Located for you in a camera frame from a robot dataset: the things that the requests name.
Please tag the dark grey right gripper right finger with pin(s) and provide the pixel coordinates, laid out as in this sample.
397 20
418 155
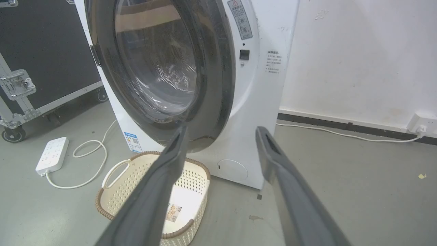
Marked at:
297 205

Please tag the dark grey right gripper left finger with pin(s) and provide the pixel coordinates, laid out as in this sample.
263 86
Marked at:
150 201

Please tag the white front-load washing machine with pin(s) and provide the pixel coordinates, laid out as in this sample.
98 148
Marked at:
259 102

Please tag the round glass washing machine door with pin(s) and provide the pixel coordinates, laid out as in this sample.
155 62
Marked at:
164 65

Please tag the cream perforated laundry basket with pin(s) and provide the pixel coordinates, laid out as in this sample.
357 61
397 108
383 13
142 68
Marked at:
129 191

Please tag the black flight case with casters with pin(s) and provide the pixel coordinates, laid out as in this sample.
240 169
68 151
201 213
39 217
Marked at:
41 58

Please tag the white wall socket with plug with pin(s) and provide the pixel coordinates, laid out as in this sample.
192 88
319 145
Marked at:
421 124

